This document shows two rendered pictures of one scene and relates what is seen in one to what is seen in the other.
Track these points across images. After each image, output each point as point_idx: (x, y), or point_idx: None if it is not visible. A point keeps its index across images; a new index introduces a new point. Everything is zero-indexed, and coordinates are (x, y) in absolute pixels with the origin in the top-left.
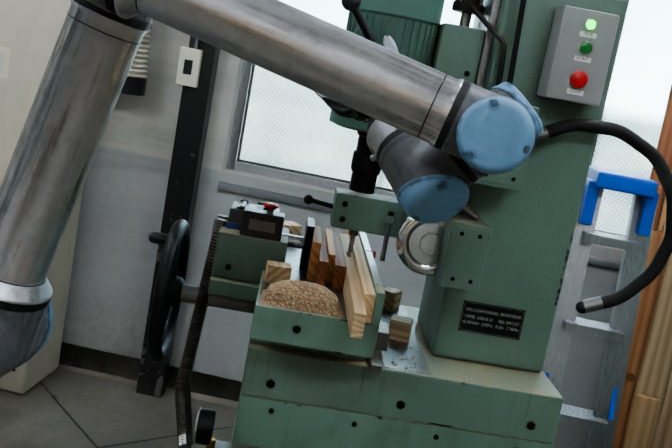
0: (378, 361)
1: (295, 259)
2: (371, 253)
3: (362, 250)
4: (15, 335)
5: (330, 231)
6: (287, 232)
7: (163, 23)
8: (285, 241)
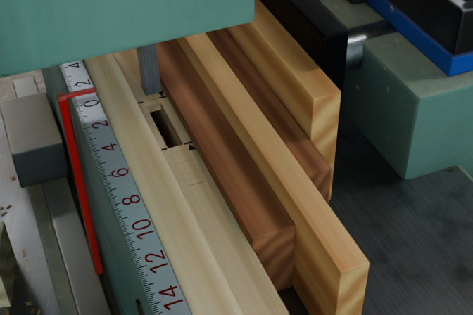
0: (21, 91)
1: (358, 176)
2: (72, 89)
3: (118, 136)
4: None
5: (319, 223)
6: (383, 56)
7: None
8: None
